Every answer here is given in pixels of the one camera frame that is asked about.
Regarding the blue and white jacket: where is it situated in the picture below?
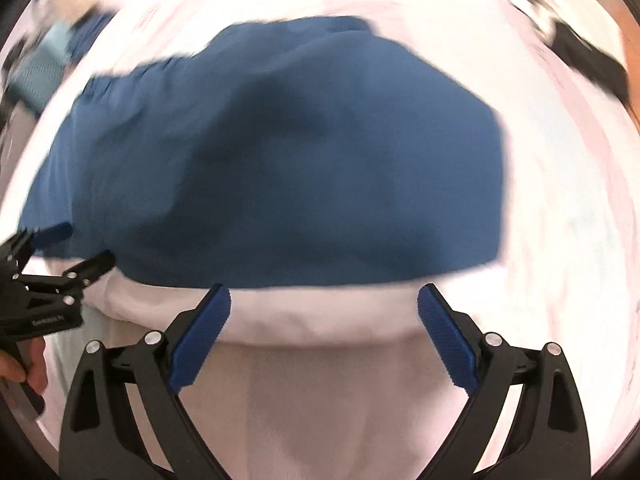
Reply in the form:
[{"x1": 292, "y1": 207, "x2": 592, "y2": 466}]
[{"x1": 20, "y1": 16, "x2": 504, "y2": 479}]

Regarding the left hand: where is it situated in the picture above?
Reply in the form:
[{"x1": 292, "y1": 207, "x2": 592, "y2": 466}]
[{"x1": 0, "y1": 337, "x2": 48, "y2": 394}]

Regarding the striped bed sheet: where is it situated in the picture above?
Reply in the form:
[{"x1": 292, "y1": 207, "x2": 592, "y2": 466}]
[{"x1": 1, "y1": 0, "x2": 639, "y2": 478}]

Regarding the black folded garment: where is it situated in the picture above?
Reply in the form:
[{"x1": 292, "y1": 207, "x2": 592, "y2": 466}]
[{"x1": 546, "y1": 20, "x2": 630, "y2": 105}]

